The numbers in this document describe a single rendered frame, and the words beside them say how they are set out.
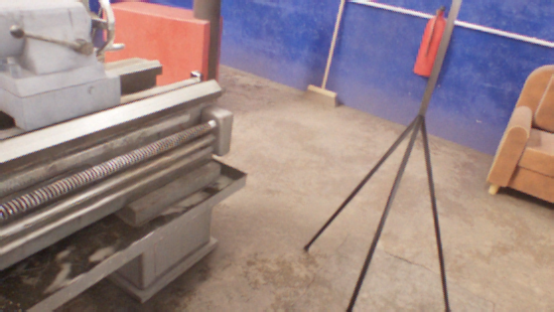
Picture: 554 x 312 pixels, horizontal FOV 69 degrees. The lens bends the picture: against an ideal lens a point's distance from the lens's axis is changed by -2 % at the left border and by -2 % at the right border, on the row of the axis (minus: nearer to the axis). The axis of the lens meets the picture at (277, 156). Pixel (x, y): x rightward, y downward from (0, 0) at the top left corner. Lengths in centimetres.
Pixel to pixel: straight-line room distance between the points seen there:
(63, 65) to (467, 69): 323
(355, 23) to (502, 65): 133
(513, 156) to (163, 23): 271
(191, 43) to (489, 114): 256
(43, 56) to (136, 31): 218
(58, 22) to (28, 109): 28
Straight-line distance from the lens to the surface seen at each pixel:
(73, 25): 145
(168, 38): 341
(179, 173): 177
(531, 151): 320
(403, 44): 400
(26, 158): 129
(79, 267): 150
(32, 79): 136
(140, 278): 186
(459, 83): 394
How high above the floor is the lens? 142
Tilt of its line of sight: 28 degrees down
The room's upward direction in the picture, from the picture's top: 9 degrees clockwise
